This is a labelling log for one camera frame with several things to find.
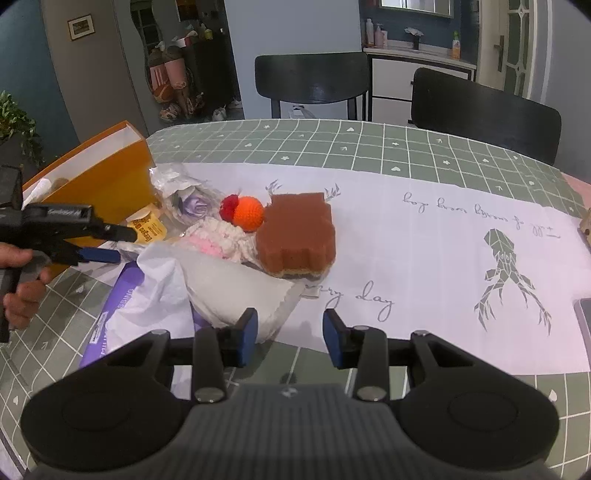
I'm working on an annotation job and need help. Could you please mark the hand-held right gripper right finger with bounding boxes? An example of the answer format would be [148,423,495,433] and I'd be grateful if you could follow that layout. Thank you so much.
[322,308,490,401]

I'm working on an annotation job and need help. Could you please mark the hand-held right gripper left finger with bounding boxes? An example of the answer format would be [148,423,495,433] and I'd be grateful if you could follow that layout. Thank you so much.
[108,307,259,402]

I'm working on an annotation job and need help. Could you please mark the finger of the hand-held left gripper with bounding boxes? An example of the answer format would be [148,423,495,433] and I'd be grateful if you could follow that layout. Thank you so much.
[69,247,124,266]
[92,222,139,243]

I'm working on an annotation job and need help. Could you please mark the white cloth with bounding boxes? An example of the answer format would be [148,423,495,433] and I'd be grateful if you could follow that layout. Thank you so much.
[185,251,296,342]

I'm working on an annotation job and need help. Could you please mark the orange cardboard box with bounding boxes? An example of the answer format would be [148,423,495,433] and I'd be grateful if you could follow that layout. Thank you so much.
[21,121,160,278]

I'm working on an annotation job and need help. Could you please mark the clear bag with purple flower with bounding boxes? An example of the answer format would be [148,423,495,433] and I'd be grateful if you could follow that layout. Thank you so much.
[148,164,222,227]

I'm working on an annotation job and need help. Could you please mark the pink and white crochet piece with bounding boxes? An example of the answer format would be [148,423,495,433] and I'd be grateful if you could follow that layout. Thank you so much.
[178,217,262,268]

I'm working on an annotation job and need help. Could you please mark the brown sponge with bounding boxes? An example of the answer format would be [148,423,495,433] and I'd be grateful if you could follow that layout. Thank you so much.
[255,191,337,279]

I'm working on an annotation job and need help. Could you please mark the orange and red crochet ball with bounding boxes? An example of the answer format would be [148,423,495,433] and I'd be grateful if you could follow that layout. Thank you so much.
[219,194,265,232]

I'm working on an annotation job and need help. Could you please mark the person's left hand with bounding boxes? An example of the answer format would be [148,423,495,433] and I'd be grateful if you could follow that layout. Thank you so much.
[0,244,54,330]

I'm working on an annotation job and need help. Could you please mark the yellow label packet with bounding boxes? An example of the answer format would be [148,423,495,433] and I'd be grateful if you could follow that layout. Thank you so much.
[127,205,168,243]

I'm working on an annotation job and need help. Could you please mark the purple package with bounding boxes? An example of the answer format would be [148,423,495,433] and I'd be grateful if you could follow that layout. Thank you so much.
[78,261,215,370]

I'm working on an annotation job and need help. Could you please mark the white paper sheet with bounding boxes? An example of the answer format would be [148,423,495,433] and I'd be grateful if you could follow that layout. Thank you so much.
[99,240,197,370]

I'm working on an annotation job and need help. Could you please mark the green potted plant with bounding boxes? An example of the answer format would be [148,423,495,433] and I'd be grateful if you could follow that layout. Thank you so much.
[0,90,44,167]

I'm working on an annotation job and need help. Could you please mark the white printed table runner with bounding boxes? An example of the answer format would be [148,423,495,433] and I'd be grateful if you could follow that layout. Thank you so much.
[115,161,591,377]

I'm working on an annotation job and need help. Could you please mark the black hallway cabinet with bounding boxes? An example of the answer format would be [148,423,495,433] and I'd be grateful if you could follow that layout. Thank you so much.
[182,32,241,125]

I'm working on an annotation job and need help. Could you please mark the small framed picture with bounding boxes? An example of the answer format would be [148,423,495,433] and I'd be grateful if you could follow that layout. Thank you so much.
[68,15,96,41]

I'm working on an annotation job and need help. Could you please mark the black chair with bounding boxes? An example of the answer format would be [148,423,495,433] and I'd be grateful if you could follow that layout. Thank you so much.
[411,68,563,166]
[255,52,370,120]

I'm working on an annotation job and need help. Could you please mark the white drawer cabinet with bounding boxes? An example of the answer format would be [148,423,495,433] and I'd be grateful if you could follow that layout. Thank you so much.
[363,44,477,125]

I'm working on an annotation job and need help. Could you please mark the pink cloth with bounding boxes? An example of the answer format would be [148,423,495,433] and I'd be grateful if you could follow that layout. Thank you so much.
[558,168,591,217]

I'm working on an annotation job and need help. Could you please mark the white glass panel door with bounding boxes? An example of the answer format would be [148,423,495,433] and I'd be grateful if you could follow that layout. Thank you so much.
[475,0,550,100]

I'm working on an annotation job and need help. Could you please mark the dark orange wall picture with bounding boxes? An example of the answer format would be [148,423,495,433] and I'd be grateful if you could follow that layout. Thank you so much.
[177,0,206,21]

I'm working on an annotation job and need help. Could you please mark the wall mirror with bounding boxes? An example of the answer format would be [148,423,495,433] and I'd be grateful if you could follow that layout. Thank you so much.
[379,0,455,19]

